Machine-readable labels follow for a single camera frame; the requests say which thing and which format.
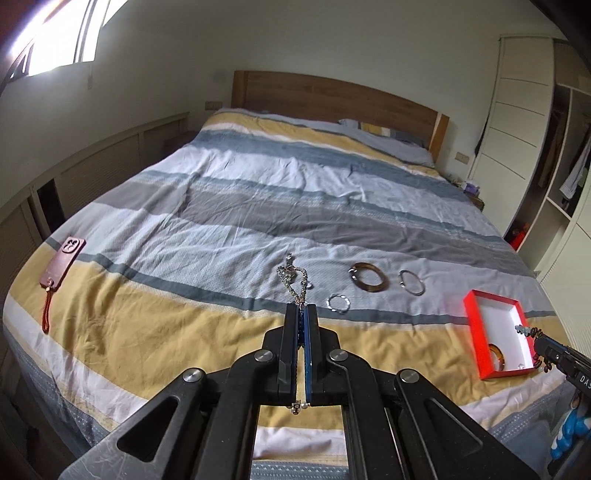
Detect amber resin bangle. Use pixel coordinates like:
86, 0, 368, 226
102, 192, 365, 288
488, 343, 506, 372

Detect twisted silver hoop earring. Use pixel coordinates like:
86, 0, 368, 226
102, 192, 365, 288
325, 294, 351, 315

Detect dark brown horn bangle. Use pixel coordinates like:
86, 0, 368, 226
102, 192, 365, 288
349, 262, 390, 293

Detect thin silver bangle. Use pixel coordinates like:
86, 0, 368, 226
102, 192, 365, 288
399, 269, 426, 297

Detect long silver chain necklace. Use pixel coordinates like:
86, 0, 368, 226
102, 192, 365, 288
275, 252, 316, 414

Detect red jewelry box tray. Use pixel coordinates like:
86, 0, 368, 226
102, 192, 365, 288
464, 290, 535, 380

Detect right hand blue white glove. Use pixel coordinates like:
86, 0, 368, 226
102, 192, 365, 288
550, 393, 591, 461

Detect hanging white shirt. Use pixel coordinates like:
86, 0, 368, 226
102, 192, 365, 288
559, 139, 590, 200

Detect white wardrobe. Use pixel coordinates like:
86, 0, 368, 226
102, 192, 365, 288
470, 36, 590, 326

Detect bedside table with items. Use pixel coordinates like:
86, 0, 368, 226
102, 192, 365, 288
455, 180, 485, 211

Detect striped duvet cover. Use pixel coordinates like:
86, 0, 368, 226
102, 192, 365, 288
3, 110, 572, 475

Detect grey blue pillow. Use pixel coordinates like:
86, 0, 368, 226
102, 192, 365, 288
339, 119, 435, 168

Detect wooden headboard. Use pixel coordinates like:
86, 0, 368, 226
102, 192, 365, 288
230, 70, 450, 160

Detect window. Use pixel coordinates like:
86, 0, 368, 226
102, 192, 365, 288
1, 0, 125, 88

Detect red phone with strap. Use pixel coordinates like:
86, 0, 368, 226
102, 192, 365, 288
39, 237, 86, 335

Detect wall power socket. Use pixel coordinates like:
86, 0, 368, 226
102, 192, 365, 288
455, 152, 470, 165

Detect low beige wall cabinet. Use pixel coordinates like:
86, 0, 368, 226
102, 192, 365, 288
1, 112, 189, 296

